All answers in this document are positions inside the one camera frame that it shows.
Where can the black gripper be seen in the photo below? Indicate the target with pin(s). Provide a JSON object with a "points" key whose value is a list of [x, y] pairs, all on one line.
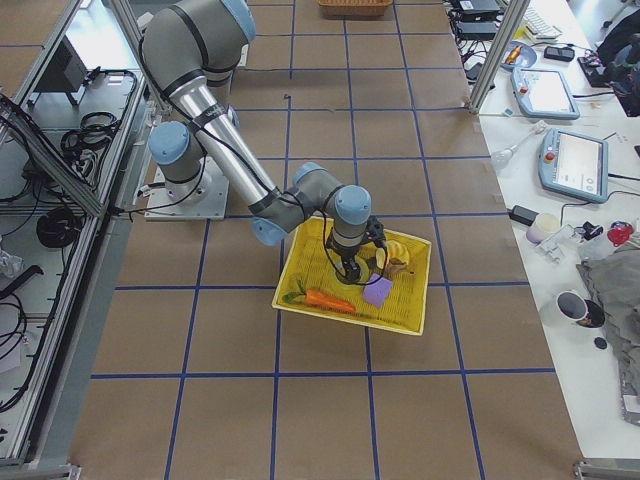
{"points": [[345, 257]]}

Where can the yellow wicker basket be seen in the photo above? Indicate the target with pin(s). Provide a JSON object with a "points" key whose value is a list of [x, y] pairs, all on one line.
{"points": [[390, 295]]}

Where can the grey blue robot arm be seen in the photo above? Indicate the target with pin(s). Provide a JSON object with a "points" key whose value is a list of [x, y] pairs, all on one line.
{"points": [[182, 45]]}

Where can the purple foam cube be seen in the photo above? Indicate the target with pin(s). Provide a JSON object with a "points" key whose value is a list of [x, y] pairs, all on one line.
{"points": [[377, 290]]}

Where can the brown toy piece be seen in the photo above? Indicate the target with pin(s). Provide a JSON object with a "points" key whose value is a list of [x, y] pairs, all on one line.
{"points": [[390, 270]]}

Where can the yellow toy banana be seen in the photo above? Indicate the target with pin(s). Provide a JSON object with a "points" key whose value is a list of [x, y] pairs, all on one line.
{"points": [[394, 252]]}

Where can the orange toy carrot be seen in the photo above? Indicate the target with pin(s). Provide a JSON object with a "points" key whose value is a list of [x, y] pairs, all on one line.
{"points": [[317, 299]]}

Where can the black power adapter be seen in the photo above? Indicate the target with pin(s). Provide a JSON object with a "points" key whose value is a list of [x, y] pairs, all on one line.
{"points": [[522, 215]]}

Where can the light bulb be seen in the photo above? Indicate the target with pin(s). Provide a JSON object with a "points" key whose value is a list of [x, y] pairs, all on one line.
{"points": [[501, 158]]}

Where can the lavender white cup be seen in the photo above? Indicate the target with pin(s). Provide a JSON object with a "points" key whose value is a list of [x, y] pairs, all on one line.
{"points": [[543, 226]]}

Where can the white mug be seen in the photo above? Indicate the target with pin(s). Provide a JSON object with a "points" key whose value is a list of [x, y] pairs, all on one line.
{"points": [[566, 307]]}

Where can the lower teach pendant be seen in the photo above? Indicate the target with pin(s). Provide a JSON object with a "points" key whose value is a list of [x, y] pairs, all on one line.
{"points": [[574, 165]]}

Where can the teach pendant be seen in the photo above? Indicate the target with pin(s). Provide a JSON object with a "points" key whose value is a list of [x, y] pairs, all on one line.
{"points": [[543, 94], [574, 165]]}

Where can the upper teach pendant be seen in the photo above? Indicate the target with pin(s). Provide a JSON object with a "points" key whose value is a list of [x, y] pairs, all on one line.
{"points": [[543, 94]]}

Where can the brown wicker basket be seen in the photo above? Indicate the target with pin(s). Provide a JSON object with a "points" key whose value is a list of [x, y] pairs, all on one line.
{"points": [[354, 8]]}

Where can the grey cloth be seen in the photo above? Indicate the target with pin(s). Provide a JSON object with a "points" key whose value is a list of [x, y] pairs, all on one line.
{"points": [[613, 284]]}

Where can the red round object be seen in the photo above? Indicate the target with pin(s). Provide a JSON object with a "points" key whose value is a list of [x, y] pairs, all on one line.
{"points": [[619, 233]]}

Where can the blue plate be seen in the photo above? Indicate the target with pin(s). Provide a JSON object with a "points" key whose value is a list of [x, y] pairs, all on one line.
{"points": [[527, 58]]}

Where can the brass cylinder tool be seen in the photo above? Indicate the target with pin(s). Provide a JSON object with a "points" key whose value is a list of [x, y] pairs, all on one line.
{"points": [[513, 55]]}

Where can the black electronics box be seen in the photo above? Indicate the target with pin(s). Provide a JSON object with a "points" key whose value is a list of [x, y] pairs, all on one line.
{"points": [[64, 74]]}

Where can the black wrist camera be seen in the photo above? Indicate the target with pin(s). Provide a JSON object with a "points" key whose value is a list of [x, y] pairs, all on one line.
{"points": [[374, 233]]}

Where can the aluminium frame post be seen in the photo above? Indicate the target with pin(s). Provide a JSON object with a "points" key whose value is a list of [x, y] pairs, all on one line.
{"points": [[512, 19]]}

